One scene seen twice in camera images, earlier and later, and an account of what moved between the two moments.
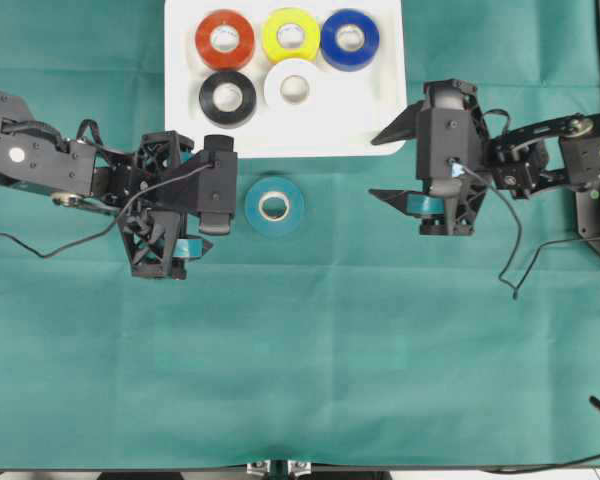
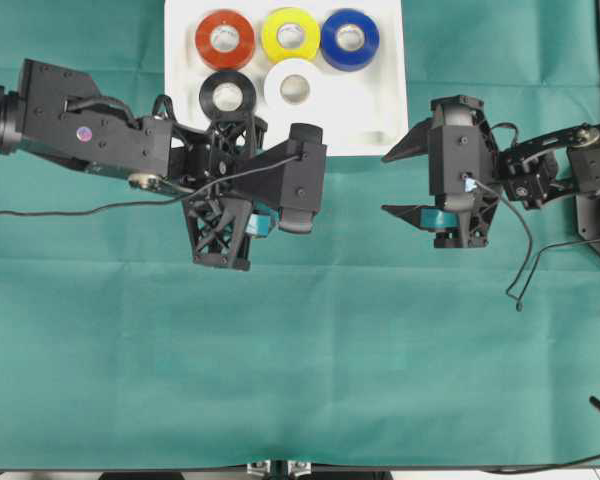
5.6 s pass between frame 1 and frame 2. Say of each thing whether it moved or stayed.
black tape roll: stayed
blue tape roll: stayed
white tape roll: stayed
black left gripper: moved
